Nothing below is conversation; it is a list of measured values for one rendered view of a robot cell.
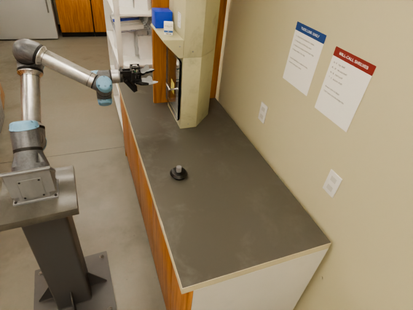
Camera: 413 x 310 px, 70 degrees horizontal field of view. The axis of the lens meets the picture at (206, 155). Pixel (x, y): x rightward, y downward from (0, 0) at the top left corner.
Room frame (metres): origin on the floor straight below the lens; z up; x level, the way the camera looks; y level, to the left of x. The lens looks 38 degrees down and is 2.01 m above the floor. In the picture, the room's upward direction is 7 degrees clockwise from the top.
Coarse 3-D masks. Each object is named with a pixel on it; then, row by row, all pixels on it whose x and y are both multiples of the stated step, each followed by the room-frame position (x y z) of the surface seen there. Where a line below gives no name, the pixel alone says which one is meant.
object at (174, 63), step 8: (168, 48) 1.87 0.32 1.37; (168, 56) 1.87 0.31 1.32; (176, 56) 1.70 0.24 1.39; (168, 64) 1.86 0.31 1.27; (176, 64) 1.68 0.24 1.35; (168, 72) 1.86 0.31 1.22; (176, 72) 1.68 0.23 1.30; (168, 80) 1.86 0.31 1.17; (176, 80) 1.67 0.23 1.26; (168, 96) 1.85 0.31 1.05; (176, 96) 1.66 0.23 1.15; (176, 104) 1.66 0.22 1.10; (176, 112) 1.65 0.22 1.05; (176, 120) 1.64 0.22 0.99
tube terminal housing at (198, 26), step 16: (176, 0) 1.78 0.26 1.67; (192, 0) 1.64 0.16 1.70; (208, 0) 1.70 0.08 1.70; (176, 16) 1.77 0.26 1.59; (192, 16) 1.65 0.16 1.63; (208, 16) 1.72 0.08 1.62; (176, 32) 1.76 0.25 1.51; (192, 32) 1.65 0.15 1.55; (208, 32) 1.74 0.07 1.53; (192, 48) 1.65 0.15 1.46; (208, 48) 1.76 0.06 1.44; (192, 64) 1.65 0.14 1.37; (208, 64) 1.78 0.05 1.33; (192, 80) 1.66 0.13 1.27; (208, 80) 1.81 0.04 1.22; (192, 96) 1.66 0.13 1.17; (208, 96) 1.84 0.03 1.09; (192, 112) 1.66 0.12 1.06
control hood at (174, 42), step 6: (156, 30) 1.74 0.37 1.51; (162, 30) 1.76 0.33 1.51; (174, 30) 1.78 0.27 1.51; (162, 36) 1.64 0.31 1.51; (168, 36) 1.66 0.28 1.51; (174, 36) 1.67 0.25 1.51; (180, 36) 1.68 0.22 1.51; (168, 42) 1.59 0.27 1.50; (174, 42) 1.61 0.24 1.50; (180, 42) 1.62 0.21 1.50; (174, 48) 1.61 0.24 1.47; (180, 48) 1.62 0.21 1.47; (180, 54) 1.62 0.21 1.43
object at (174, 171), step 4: (176, 168) 1.16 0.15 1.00; (180, 168) 1.16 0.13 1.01; (172, 172) 1.15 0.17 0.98; (176, 172) 1.16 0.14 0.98; (180, 172) 1.16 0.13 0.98; (184, 172) 1.16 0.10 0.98; (172, 176) 1.14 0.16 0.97; (176, 176) 1.13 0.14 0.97; (180, 176) 1.13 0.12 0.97; (184, 176) 1.15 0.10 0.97
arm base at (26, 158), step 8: (16, 152) 0.96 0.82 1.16; (24, 152) 0.96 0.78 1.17; (32, 152) 0.97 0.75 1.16; (40, 152) 1.00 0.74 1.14; (16, 160) 0.94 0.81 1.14; (24, 160) 0.93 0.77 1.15; (32, 160) 0.94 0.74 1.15; (40, 160) 0.97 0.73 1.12; (16, 168) 0.90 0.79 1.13; (24, 168) 0.90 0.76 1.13; (32, 168) 0.91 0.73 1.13
